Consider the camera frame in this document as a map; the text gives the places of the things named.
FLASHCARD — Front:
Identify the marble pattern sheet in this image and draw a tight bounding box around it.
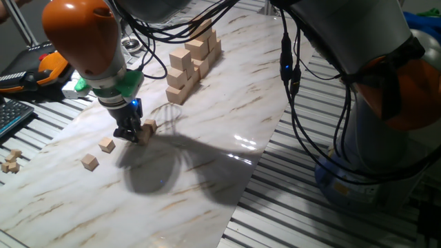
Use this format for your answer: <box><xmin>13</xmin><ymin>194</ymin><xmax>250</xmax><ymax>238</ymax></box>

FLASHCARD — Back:
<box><xmin>0</xmin><ymin>0</ymin><xmax>316</xmax><ymax>248</ymax></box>

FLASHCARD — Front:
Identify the black computer keyboard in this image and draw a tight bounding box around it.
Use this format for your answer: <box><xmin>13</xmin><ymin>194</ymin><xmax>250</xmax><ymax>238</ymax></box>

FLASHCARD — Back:
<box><xmin>0</xmin><ymin>98</ymin><xmax>35</xmax><ymax>139</ymax></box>

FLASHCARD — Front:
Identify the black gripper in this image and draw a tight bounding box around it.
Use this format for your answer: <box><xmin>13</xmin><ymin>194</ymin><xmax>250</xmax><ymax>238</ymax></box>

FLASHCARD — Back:
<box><xmin>105</xmin><ymin>98</ymin><xmax>144</xmax><ymax>143</ymax></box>

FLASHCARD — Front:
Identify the white power adapter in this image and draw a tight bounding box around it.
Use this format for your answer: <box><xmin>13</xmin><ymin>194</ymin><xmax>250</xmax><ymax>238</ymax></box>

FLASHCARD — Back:
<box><xmin>61</xmin><ymin>81</ymin><xmax>87</xmax><ymax>101</ymax></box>

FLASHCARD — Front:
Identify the round metal tin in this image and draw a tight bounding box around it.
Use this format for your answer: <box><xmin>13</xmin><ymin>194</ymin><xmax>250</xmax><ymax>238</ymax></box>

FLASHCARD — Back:
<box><xmin>121</xmin><ymin>36</ymin><xmax>143</xmax><ymax>54</ymax></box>

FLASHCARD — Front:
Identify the green cloth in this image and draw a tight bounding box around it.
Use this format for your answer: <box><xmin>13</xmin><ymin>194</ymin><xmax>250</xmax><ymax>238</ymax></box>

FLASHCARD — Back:
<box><xmin>416</xmin><ymin>8</ymin><xmax>441</xmax><ymax>18</ymax></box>

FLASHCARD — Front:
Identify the black usb cable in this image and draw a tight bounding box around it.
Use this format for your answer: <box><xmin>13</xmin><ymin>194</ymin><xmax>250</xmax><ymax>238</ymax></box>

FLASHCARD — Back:
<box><xmin>113</xmin><ymin>0</ymin><xmax>441</xmax><ymax>187</ymax></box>

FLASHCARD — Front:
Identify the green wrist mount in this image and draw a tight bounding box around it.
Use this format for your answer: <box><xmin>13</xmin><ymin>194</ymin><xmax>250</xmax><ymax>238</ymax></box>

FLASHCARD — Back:
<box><xmin>74</xmin><ymin>68</ymin><xmax>145</xmax><ymax>99</ymax></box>

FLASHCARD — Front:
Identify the aluminium frame post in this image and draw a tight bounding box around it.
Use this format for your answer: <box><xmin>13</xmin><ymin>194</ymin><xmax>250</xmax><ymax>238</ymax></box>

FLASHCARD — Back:
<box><xmin>3</xmin><ymin>0</ymin><xmax>39</xmax><ymax>48</ymax></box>
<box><xmin>257</xmin><ymin>0</ymin><xmax>279</xmax><ymax>17</ymax></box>

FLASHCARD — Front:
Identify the orange black teach pendant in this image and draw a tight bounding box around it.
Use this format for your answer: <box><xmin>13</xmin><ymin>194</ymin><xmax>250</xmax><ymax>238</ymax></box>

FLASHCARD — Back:
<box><xmin>0</xmin><ymin>41</ymin><xmax>75</xmax><ymax>94</ymax></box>

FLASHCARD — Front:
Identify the small wooden cube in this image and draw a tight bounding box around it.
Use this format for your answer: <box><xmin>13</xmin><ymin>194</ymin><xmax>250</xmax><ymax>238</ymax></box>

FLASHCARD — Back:
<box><xmin>81</xmin><ymin>153</ymin><xmax>100</xmax><ymax>172</ymax></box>
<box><xmin>143</xmin><ymin>118</ymin><xmax>158</xmax><ymax>134</ymax></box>
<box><xmin>138</xmin><ymin>129</ymin><xmax>152</xmax><ymax>146</ymax></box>
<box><xmin>98</xmin><ymin>136</ymin><xmax>116</xmax><ymax>154</ymax></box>

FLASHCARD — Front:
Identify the blue bag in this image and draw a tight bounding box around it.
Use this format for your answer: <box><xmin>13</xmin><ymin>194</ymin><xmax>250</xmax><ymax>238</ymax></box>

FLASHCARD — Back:
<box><xmin>401</xmin><ymin>10</ymin><xmax>441</xmax><ymax>39</ymax></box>

